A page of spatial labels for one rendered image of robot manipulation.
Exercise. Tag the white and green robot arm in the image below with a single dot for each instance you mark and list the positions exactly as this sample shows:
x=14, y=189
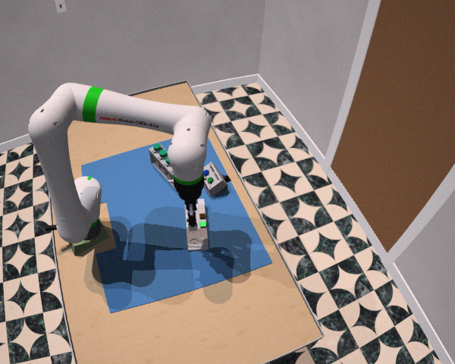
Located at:
x=48, y=127

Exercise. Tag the white sloping button panel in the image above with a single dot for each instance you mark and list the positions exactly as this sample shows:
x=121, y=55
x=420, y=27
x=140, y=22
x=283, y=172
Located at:
x=216, y=183

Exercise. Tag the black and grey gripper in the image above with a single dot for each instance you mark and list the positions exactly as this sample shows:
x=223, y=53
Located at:
x=189, y=202

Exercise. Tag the blue flat mat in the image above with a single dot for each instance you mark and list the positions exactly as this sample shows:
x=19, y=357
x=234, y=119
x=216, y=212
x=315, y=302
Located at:
x=148, y=220

